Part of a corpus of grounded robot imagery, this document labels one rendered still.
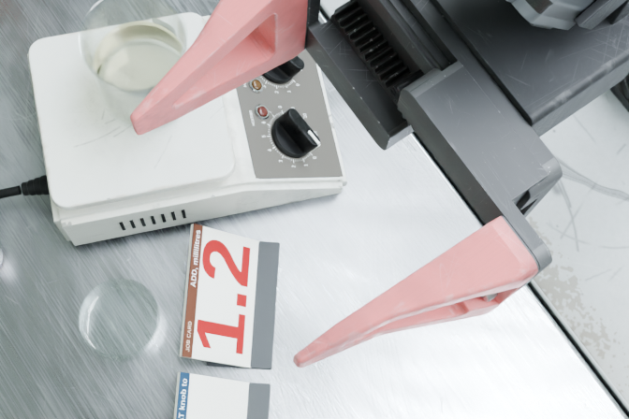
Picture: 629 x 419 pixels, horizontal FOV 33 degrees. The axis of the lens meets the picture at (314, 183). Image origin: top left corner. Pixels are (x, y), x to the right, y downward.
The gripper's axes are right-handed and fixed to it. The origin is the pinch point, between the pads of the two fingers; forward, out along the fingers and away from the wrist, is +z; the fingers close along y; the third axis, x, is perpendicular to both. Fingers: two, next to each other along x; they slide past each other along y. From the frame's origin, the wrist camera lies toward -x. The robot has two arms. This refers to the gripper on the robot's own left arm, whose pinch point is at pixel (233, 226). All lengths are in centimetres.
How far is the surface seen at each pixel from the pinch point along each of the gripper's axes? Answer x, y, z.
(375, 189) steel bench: 40.4, -5.8, -14.8
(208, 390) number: 37.5, -0.3, 3.3
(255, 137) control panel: 34.0, -12.2, -8.6
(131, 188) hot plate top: 31.4, -13.0, 0.3
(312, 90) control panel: 36.9, -13.7, -14.5
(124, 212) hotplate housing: 33.6, -12.5, 1.5
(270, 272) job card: 39.9, -4.9, -4.9
